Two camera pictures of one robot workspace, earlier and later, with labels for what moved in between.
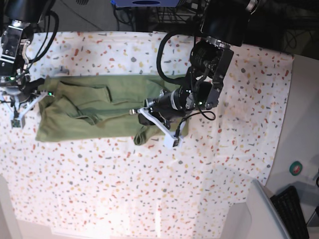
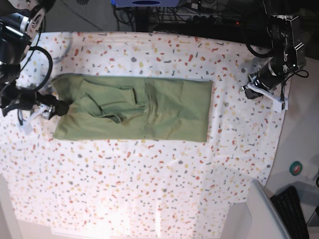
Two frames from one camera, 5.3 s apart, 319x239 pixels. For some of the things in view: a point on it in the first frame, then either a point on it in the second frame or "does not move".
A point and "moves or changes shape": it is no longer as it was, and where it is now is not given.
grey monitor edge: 266,221 does not move
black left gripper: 27,89 → 28,99
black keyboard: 287,204 does not move
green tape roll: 295,168 does not move
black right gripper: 171,104 → 270,74
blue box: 144,3 does not move
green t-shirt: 99,108 moves or changes shape
